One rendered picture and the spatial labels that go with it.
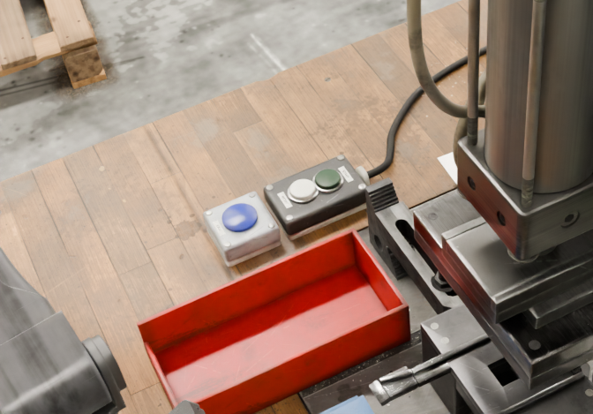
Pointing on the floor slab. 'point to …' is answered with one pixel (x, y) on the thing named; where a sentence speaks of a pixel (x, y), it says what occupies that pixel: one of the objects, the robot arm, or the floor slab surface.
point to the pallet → (9, 59)
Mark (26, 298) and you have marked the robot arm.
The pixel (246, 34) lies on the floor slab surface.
